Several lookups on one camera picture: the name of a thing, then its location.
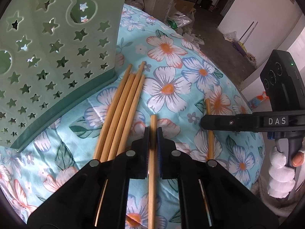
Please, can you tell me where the bamboo chopstick two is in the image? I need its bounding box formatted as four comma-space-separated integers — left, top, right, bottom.
148, 115, 157, 229

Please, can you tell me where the bamboo chopstick four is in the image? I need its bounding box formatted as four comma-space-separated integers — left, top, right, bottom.
107, 61, 145, 161

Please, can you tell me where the cardboard box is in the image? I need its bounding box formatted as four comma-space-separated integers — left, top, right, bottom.
174, 0, 196, 15

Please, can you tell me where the bamboo chopstick six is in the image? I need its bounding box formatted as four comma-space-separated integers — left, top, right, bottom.
205, 98, 214, 160

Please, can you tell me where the bamboo chopstick five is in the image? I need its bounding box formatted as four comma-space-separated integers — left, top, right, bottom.
117, 75, 145, 155

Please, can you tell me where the floral quilt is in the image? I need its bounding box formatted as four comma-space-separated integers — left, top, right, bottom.
1, 5, 265, 228

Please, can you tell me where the bamboo chopstick three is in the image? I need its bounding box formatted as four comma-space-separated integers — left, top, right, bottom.
93, 73, 136, 227

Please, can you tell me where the right hand white glove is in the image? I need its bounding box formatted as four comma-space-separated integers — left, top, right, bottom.
267, 141, 304, 198

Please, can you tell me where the bamboo chopstick one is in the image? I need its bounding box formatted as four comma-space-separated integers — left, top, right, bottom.
93, 64, 132, 160

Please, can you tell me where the green utensil holder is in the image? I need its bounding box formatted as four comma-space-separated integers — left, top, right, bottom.
1, 0, 124, 151

